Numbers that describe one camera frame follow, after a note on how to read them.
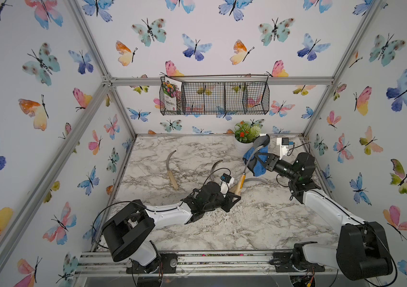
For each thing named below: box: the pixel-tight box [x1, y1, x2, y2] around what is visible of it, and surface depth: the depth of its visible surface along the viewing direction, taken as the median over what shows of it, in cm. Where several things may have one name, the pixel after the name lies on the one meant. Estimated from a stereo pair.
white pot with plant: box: [233, 120, 262, 151], surface depth 103 cm
